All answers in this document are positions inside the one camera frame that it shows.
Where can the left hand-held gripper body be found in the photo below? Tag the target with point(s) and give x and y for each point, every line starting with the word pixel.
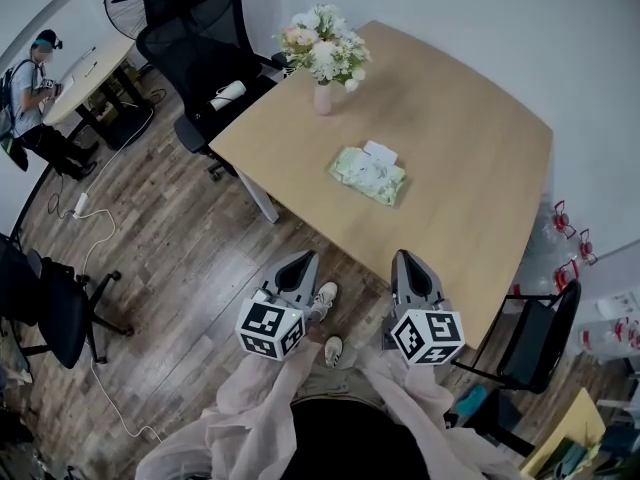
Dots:
pixel 272 328

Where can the person's white sneaker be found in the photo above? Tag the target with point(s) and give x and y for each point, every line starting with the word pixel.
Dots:
pixel 333 352
pixel 324 298

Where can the light wooden square table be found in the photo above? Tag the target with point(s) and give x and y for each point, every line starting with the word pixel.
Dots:
pixel 450 168

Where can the black folding chair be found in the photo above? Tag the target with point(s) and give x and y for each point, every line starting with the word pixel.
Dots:
pixel 535 338

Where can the white wet wipe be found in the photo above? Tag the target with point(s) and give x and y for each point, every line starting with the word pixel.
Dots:
pixel 372 173

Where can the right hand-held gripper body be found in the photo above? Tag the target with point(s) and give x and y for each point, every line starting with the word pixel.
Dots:
pixel 430 335

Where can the teal cloth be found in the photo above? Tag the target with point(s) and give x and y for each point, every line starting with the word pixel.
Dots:
pixel 471 400

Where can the black armrest office chair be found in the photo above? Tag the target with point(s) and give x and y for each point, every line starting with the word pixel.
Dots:
pixel 60 308

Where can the black mesh high-back office chair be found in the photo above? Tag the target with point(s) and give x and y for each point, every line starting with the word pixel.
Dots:
pixel 200 58

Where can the white roll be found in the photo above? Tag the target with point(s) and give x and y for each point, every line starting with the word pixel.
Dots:
pixel 227 95

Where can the white and pink flower bouquet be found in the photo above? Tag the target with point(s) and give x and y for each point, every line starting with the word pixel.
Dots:
pixel 325 48

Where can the yellow table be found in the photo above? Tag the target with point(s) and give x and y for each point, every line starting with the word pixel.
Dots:
pixel 575 423

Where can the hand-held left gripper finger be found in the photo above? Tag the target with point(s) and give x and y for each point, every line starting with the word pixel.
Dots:
pixel 309 283
pixel 275 275

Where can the black pen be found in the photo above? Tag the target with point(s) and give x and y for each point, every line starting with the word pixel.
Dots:
pixel 91 68
pixel 89 52

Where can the person's khaki trousers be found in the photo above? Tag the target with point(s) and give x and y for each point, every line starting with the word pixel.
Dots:
pixel 330 383

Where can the pink vase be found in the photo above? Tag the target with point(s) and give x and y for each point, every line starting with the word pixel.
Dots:
pixel 323 100

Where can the person's left forearm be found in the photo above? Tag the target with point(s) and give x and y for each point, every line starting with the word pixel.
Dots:
pixel 265 403

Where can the white power strip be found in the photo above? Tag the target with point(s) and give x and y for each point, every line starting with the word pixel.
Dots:
pixel 81 205

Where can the oval white table black legs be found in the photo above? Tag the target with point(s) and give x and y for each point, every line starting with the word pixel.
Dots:
pixel 100 75

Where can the dark green box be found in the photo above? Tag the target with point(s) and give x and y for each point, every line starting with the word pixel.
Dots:
pixel 565 460

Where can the person's black shirt torso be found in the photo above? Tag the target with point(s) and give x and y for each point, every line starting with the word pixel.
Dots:
pixel 355 443

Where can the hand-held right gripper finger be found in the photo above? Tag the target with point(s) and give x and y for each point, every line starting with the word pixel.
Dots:
pixel 398 288
pixel 430 283

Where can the black stand base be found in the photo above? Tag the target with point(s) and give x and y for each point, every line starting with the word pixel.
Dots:
pixel 500 418

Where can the white water dispenser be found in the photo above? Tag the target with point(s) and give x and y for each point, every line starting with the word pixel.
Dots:
pixel 615 278

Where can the green tissue pack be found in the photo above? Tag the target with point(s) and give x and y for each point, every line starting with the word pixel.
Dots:
pixel 345 165

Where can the person's right forearm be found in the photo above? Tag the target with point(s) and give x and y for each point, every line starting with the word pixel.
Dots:
pixel 410 393

